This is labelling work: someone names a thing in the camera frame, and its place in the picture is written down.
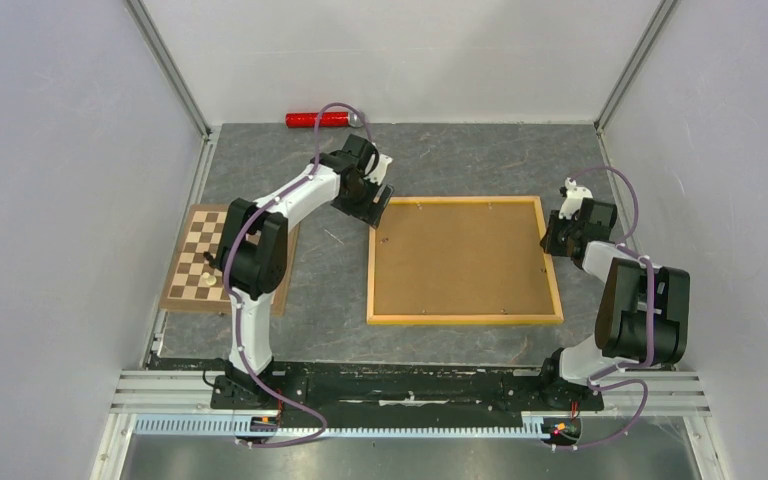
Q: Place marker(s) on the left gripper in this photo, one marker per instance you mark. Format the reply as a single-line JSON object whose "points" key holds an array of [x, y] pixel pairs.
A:
{"points": [[370, 211]]}

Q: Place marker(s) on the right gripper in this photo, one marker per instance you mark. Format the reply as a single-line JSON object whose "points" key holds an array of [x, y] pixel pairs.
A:
{"points": [[549, 241]]}

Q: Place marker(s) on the brown backing board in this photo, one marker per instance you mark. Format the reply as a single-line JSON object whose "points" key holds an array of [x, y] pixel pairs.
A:
{"points": [[463, 258]]}

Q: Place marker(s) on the yellow wooden picture frame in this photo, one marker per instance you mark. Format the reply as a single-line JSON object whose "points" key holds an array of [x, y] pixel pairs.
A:
{"points": [[463, 319]]}

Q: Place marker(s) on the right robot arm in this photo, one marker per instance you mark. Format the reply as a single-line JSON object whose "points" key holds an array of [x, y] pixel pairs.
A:
{"points": [[642, 319]]}

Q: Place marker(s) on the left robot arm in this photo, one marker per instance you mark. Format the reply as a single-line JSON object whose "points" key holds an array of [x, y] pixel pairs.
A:
{"points": [[253, 252]]}

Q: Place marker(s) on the red glitter microphone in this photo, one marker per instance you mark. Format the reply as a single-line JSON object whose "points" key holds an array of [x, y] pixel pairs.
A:
{"points": [[329, 119]]}

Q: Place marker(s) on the black chess piece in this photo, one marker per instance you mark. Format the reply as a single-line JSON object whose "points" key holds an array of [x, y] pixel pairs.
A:
{"points": [[210, 259]]}

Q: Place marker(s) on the white chess piece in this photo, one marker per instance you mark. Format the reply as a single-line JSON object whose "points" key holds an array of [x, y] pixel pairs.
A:
{"points": [[208, 279]]}

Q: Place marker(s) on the wooden chessboard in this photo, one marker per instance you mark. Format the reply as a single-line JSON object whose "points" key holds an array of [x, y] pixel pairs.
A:
{"points": [[182, 291]]}

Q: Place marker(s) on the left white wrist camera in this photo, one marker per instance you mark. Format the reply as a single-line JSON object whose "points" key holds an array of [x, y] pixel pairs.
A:
{"points": [[380, 166]]}

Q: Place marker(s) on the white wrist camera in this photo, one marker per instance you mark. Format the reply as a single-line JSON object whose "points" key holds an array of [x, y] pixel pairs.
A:
{"points": [[574, 195], [380, 166]]}

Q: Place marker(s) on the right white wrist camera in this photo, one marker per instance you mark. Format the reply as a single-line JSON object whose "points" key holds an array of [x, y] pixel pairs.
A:
{"points": [[574, 195]]}

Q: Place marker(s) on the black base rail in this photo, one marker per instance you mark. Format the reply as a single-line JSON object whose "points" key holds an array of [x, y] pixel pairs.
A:
{"points": [[294, 386]]}

